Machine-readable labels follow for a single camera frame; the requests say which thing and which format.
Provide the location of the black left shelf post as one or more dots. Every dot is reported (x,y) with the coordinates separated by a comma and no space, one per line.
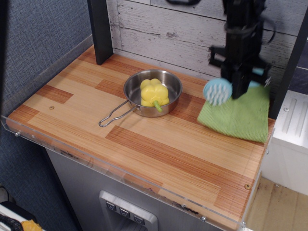
(100,27)

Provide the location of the yellow toy bell pepper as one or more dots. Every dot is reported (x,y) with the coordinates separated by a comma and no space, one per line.
(154,94)

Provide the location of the silver dispenser button panel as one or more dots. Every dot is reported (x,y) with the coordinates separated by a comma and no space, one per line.
(121,215)

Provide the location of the grey toy fridge cabinet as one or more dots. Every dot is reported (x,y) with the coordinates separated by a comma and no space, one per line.
(82,185)

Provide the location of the black and yellow bag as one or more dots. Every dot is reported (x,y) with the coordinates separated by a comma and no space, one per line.
(14,218)

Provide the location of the black shelf post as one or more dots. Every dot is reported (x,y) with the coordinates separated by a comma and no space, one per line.
(100,27)
(290,69)

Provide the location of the green cloth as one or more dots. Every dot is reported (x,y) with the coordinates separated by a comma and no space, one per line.
(244,118)

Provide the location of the clear acrylic table guard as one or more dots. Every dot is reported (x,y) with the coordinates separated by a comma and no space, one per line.
(185,164)

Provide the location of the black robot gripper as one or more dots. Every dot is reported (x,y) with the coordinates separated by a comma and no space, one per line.
(244,34)

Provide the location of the black right shelf post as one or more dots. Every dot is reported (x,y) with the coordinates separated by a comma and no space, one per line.
(290,69)

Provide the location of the steel pan with wire handle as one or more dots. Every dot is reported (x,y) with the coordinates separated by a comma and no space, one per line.
(132,93)

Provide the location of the blue scrub brush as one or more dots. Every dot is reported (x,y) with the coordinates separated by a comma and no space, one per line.
(218,91)

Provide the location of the white toy cabinet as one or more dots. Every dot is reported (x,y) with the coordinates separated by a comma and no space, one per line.
(286,159)

